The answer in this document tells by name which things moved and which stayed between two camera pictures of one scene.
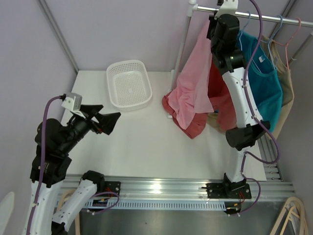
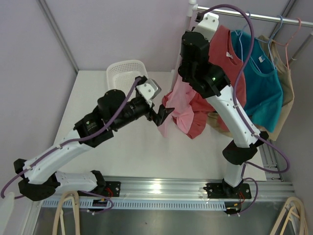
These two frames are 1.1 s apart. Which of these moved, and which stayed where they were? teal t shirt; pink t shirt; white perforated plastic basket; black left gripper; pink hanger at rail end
Moved: pink t shirt; black left gripper
Stayed: white perforated plastic basket; pink hanger at rail end; teal t shirt
